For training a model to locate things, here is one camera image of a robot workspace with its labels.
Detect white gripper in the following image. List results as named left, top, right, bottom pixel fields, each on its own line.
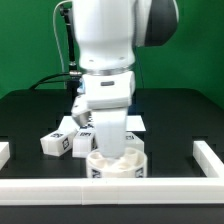
left=83, top=71, right=135, bottom=158

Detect white round stool seat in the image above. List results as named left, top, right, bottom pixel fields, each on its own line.
left=86, top=147, right=148, bottom=178

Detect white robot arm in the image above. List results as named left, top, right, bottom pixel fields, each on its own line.
left=72, top=0, right=179, bottom=158

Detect white marker sheet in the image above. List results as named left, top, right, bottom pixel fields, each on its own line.
left=58, top=115, right=146, bottom=132

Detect black camera stand pole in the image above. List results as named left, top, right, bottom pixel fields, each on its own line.
left=60, top=4, right=82, bottom=92

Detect black cables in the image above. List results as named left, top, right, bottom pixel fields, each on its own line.
left=29, top=73, right=81, bottom=90

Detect white front border rail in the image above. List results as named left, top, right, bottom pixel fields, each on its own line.
left=0, top=178, right=224, bottom=205

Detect white cable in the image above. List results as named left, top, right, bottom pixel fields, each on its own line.
left=52, top=0, right=74, bottom=73

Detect white left border rail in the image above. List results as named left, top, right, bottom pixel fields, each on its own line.
left=0, top=142, right=10, bottom=170

